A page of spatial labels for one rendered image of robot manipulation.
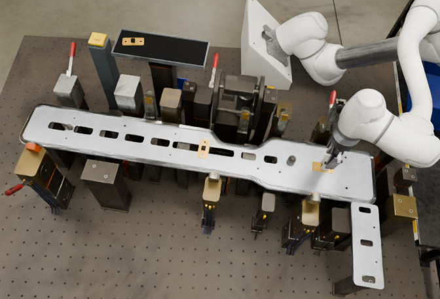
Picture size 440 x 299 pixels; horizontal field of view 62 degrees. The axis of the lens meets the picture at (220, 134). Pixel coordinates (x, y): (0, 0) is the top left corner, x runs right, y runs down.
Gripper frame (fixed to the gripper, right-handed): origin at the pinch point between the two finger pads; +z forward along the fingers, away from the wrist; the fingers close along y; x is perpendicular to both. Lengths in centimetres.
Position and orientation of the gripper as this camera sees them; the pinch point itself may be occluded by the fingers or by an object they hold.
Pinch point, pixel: (326, 162)
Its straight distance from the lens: 143.6
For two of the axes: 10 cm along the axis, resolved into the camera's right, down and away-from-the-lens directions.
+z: -0.5, 5.0, 8.6
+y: 1.5, -8.5, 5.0
